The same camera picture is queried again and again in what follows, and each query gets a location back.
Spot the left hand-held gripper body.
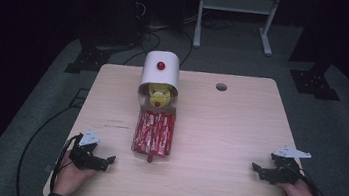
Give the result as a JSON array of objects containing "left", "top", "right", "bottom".
[{"left": 67, "top": 127, "right": 113, "bottom": 173}]

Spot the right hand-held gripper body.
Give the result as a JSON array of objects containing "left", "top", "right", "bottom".
[{"left": 267, "top": 142, "right": 313, "bottom": 190}]

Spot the person's left hand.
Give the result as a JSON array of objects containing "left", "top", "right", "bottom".
[{"left": 53, "top": 148, "right": 100, "bottom": 196}]

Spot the person's right hand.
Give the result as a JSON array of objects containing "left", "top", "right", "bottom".
[{"left": 275, "top": 175, "right": 322, "bottom": 196}]

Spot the stack of red packets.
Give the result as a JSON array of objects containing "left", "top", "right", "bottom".
[{"left": 131, "top": 109, "right": 177, "bottom": 159}]

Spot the clear drawer with red knob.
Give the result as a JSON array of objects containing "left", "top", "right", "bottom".
[{"left": 129, "top": 83, "right": 181, "bottom": 166}]

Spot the yellow toy with red knob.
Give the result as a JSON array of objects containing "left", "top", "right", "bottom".
[{"left": 145, "top": 81, "right": 174, "bottom": 111}]

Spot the black stand base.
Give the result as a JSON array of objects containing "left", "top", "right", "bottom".
[
  {"left": 286, "top": 59, "right": 346, "bottom": 103},
  {"left": 64, "top": 42, "right": 113, "bottom": 79}
]

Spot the white box with red knob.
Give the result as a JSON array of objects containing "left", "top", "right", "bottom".
[{"left": 137, "top": 48, "right": 184, "bottom": 100}]

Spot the dark computer tower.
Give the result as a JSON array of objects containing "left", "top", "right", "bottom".
[{"left": 78, "top": 0, "right": 150, "bottom": 52}]

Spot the white metal stand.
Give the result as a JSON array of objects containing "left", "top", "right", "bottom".
[{"left": 192, "top": 0, "right": 283, "bottom": 59}]

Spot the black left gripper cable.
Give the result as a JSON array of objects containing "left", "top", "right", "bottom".
[{"left": 48, "top": 131, "right": 83, "bottom": 196}]

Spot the black floor cable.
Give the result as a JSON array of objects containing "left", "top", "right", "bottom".
[{"left": 13, "top": 99, "right": 79, "bottom": 196}]

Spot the grey table cable grommet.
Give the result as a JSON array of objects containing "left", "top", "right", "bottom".
[{"left": 215, "top": 82, "right": 229, "bottom": 93}]

